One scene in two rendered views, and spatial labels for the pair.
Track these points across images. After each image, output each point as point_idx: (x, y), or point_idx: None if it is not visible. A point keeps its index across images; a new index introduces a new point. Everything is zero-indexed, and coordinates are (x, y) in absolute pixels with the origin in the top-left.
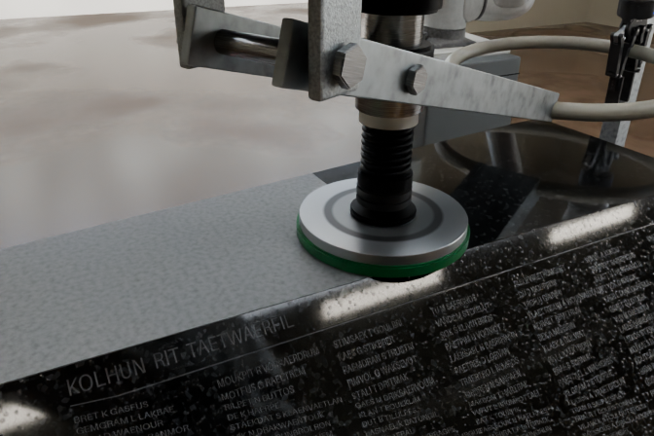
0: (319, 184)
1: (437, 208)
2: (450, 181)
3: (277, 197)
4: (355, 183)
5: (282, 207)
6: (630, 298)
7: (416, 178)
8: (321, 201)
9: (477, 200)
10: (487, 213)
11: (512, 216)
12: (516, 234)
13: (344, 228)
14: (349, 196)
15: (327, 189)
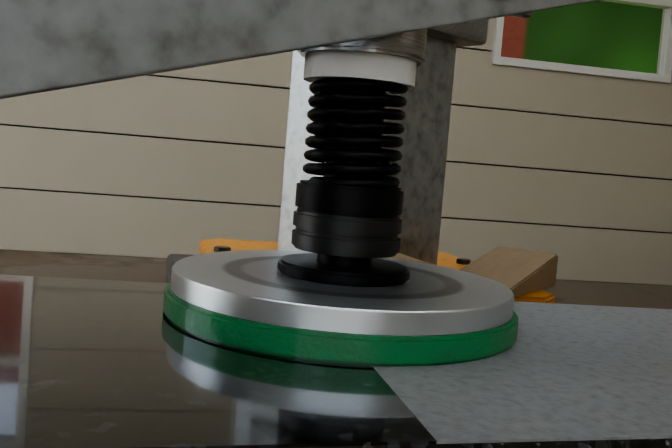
0: (424, 401)
1: (235, 262)
2: (15, 337)
3: (571, 396)
4: (351, 302)
5: (552, 374)
6: None
7: (91, 359)
8: (460, 296)
9: (60, 307)
10: (94, 296)
11: (60, 288)
12: (115, 280)
13: (434, 275)
14: (388, 292)
15: (434, 306)
